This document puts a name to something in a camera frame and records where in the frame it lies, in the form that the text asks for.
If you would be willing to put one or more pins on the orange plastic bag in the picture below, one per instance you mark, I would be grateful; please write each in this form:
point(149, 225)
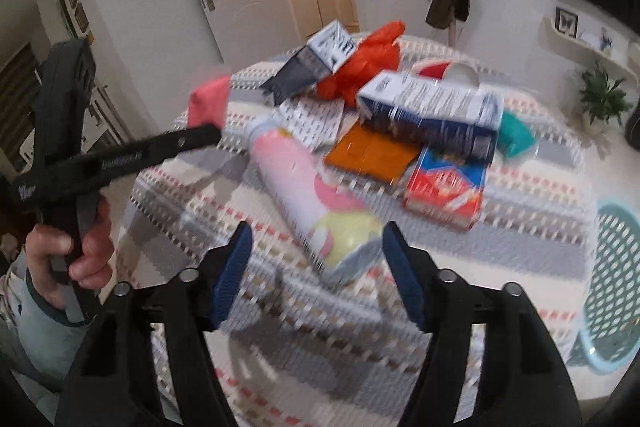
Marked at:
point(379, 51)

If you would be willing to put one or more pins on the small figurine on shelf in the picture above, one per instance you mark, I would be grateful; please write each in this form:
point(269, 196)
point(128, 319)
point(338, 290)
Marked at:
point(606, 42)

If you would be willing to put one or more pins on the teal plastic ball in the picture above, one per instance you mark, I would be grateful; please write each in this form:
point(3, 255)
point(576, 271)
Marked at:
point(516, 142)

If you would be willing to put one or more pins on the white curved wall shelf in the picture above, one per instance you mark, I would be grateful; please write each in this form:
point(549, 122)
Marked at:
point(579, 52)

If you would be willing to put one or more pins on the blue white milk carton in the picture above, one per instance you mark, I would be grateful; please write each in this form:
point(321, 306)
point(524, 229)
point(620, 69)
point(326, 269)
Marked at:
point(459, 119)

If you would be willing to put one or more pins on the framed butterfly picture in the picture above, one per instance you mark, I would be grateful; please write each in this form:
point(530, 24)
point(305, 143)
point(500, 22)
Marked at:
point(566, 22)

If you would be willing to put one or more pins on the light blue plastic basket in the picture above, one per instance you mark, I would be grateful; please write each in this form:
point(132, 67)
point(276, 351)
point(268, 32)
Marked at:
point(608, 337)

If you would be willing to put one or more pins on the black hanging bag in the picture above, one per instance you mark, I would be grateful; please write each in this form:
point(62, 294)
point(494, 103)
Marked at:
point(462, 10)

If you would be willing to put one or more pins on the white patterned paper wrapper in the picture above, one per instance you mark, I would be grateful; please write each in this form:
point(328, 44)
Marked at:
point(314, 123)

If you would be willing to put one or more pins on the green potted plant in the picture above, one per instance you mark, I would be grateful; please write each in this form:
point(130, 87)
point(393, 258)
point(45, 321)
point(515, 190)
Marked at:
point(602, 99)

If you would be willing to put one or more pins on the orange snack wrapper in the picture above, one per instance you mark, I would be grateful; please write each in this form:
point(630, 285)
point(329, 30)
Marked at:
point(376, 155)

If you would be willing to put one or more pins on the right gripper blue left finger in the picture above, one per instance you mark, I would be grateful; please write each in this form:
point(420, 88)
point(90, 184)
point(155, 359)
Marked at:
point(226, 267)

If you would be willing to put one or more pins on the brown hanging handbag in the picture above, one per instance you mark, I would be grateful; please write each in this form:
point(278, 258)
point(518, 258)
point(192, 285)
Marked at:
point(440, 14)

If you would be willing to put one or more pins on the pink yogurt drink bottle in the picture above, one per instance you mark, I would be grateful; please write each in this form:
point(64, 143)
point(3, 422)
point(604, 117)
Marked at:
point(341, 236)

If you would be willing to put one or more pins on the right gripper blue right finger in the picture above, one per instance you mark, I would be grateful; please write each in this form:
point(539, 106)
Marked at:
point(395, 250)

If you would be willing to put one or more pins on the grey white milk carton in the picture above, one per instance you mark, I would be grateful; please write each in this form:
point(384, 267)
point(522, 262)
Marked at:
point(320, 57)

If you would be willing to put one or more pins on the red plastic pouch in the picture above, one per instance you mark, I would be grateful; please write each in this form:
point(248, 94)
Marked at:
point(208, 103)

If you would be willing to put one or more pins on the red blue cardboard box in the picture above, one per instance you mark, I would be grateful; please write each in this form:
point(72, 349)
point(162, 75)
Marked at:
point(446, 188)

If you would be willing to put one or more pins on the red white paper cup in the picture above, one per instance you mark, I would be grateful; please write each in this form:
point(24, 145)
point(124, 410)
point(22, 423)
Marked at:
point(452, 71)

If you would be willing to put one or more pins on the striped woven bedspread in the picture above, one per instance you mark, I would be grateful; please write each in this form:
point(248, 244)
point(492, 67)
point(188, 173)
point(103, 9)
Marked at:
point(318, 335)

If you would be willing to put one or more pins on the person's left forearm sleeve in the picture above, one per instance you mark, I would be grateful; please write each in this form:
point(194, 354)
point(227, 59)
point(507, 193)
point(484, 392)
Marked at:
point(38, 343)

